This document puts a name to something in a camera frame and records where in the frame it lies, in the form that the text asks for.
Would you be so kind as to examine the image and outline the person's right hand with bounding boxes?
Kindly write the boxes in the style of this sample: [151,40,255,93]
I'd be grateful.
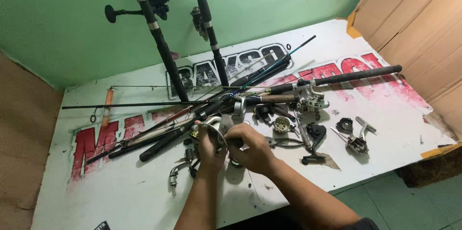
[224,123,279,177]

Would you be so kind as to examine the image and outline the person's left hand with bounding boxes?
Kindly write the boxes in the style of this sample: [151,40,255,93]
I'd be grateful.
[195,122,229,173]

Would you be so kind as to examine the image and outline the silver spinning reel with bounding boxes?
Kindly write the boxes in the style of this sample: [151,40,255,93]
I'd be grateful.
[190,114,247,168]

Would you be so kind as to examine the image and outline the black foam grip fishing rod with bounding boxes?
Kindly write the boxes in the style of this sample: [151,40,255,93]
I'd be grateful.
[139,101,226,163]

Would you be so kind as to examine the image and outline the black reel rotor part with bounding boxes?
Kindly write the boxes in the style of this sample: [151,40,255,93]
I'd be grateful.
[253,104,276,123]

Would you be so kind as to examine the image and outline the thin red fishing rod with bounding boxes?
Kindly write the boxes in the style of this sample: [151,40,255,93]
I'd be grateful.
[122,105,203,146]

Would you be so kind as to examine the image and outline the silver reel spool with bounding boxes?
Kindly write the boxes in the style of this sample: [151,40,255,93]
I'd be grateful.
[273,116,294,134]

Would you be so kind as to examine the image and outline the grey pliers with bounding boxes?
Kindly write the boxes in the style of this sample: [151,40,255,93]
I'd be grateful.
[265,136,306,150]

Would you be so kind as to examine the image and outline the thin grey rod tip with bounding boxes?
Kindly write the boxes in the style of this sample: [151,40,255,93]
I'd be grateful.
[110,85,268,90]

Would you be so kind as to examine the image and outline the slim metal screwdriver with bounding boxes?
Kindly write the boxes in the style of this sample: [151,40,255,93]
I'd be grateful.
[293,110,313,152]

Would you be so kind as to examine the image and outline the black glossy rod section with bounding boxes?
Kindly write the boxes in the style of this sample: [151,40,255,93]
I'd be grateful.
[230,55,292,88]

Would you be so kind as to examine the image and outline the thin black rod with guide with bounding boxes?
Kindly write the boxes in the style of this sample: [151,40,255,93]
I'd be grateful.
[61,101,221,124]

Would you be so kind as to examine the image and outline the black reel body with foot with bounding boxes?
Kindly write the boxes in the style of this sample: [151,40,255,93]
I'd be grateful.
[301,123,327,166]

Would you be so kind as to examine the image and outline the thin blue fishing rod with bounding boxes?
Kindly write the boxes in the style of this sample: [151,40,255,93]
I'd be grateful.
[223,35,317,101]

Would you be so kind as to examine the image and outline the thick black standing fishing rod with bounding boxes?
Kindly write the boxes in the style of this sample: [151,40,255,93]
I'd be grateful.
[123,0,190,103]

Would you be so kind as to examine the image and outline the orange white grip rod piece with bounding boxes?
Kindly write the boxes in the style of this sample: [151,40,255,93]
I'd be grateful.
[100,88,115,130]

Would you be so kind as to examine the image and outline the slim black standing fishing rod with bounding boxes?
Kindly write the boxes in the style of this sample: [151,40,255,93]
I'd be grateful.
[191,0,230,87]

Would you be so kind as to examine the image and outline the small black round reel cover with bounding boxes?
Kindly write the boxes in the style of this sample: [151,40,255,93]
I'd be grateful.
[335,118,354,134]

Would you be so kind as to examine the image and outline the small dark spinning reel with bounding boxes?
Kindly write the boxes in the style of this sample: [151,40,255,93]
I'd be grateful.
[190,6,210,42]

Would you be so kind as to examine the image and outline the white red printed banner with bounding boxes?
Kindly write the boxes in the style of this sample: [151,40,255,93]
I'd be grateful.
[31,19,460,230]

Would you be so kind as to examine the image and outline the person's dark sleeve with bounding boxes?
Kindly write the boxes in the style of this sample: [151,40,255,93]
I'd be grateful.
[339,217,380,230]

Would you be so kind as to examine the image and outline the brown box under table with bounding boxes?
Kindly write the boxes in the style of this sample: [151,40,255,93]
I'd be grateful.
[395,145,462,189]

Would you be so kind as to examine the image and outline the large brown cardboard sheet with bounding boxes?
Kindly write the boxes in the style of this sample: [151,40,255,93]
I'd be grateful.
[346,0,462,145]

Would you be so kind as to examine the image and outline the silver reel crank handle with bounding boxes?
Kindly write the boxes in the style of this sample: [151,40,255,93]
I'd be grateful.
[169,161,193,197]

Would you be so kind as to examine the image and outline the cork handle fishing rod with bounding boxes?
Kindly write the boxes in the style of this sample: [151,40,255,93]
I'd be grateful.
[244,94,301,107]

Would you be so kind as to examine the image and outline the short black rod handle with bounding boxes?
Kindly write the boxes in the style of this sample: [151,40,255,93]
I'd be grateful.
[108,133,172,160]

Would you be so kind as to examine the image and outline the silver reel body with handle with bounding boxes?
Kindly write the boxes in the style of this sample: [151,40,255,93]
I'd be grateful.
[330,116,377,155]

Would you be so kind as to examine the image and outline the long black foam-handle rod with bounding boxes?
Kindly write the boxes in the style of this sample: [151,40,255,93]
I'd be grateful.
[267,65,403,95]

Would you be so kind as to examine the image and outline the brown paper wall covering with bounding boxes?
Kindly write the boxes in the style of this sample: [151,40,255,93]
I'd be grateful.
[0,50,65,230]

